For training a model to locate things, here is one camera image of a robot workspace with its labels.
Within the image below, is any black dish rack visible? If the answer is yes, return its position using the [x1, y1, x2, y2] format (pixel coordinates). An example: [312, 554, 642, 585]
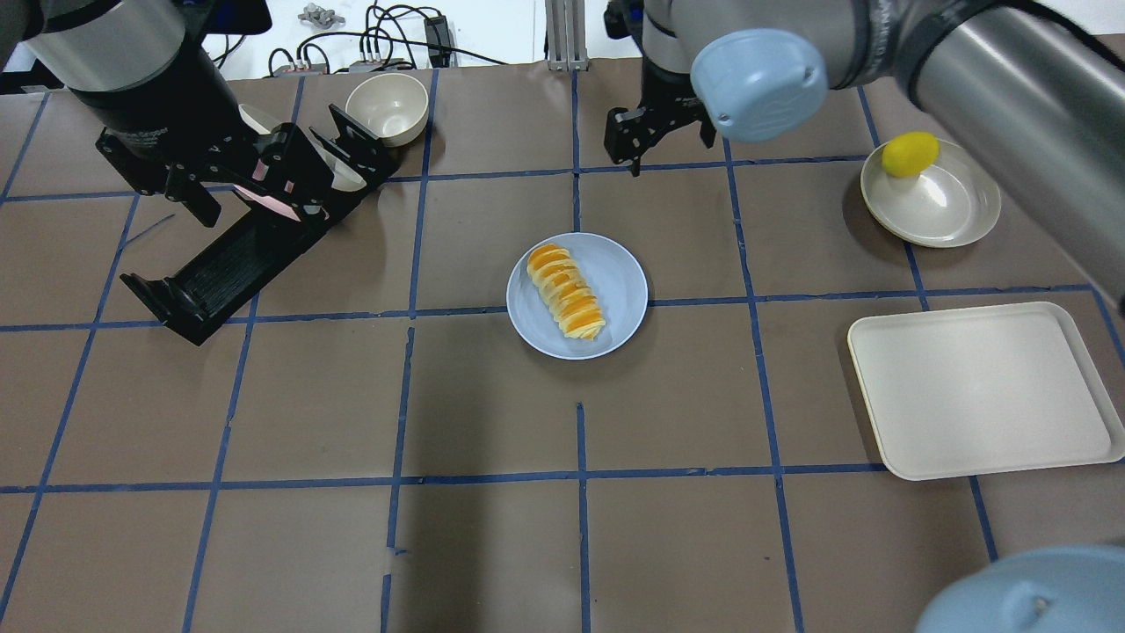
[120, 105, 399, 345]

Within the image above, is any aluminium frame post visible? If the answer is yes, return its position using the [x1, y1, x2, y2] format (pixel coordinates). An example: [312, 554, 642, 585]
[545, 0, 588, 72]

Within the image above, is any pink plate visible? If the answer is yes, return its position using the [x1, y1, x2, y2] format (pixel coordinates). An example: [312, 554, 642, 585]
[233, 186, 332, 221]

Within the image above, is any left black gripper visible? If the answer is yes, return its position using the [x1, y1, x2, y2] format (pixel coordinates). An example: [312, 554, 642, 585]
[95, 97, 340, 228]

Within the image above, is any yellow lemon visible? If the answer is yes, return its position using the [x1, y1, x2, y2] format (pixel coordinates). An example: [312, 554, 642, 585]
[881, 132, 941, 178]

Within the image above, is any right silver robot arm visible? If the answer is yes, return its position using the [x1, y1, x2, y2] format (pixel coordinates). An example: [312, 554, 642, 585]
[604, 1, 1124, 304]

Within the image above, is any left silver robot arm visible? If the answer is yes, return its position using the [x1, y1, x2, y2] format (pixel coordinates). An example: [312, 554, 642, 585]
[3, 1, 332, 227]

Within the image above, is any cream plate with lemon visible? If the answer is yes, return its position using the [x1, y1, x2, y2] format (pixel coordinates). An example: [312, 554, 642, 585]
[860, 139, 1002, 248]

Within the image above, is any white rectangular tray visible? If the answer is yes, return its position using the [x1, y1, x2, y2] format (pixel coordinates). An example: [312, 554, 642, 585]
[846, 302, 1122, 481]

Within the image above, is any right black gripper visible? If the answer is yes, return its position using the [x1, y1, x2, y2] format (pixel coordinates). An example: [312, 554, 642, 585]
[603, 67, 718, 178]

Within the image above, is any cream bowl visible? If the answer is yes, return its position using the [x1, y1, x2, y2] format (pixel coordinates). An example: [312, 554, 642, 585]
[345, 73, 430, 148]

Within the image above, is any blue plate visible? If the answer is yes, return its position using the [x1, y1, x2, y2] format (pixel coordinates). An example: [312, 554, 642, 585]
[506, 232, 650, 360]

